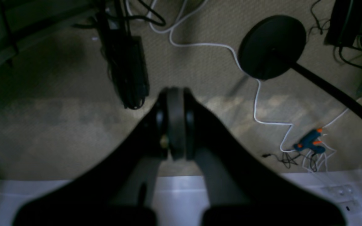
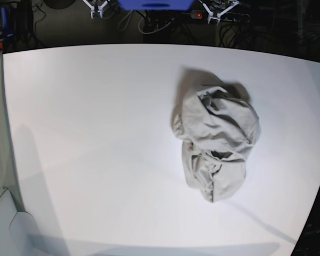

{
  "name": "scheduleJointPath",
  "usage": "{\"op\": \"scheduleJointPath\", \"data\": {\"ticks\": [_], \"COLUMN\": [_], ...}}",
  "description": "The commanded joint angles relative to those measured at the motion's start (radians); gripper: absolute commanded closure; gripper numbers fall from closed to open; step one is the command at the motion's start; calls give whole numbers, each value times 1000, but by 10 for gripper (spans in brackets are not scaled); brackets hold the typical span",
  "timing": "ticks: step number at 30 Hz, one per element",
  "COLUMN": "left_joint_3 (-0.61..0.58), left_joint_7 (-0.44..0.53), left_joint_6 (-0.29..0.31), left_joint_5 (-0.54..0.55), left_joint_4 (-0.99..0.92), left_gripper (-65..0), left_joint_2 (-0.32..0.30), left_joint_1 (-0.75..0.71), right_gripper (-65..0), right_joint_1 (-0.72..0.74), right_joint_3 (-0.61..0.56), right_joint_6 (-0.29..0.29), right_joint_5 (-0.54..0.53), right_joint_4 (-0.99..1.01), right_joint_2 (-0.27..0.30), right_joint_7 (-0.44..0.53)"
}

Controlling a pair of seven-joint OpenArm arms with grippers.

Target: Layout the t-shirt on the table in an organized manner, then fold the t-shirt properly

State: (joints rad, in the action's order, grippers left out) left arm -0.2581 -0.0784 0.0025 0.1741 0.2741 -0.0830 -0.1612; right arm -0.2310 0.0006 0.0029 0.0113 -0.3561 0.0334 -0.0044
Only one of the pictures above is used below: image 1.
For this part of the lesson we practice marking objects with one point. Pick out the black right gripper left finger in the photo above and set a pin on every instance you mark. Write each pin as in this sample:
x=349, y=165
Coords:
x=116, y=192

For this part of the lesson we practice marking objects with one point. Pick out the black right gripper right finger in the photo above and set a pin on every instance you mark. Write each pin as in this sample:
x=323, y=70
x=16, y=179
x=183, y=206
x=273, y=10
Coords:
x=241, y=191

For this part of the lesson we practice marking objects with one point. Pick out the blue orange glue gun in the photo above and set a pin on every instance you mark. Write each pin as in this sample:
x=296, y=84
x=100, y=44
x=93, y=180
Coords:
x=310, y=141

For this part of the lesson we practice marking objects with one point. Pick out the black lamp pole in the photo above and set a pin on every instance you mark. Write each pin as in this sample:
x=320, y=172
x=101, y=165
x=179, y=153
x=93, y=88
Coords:
x=339, y=95

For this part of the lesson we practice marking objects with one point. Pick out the black round lamp base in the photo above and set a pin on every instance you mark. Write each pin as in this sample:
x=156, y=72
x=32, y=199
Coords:
x=270, y=45

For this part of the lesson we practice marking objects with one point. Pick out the black equipment top right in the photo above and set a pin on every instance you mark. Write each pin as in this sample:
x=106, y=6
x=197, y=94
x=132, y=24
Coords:
x=345, y=27

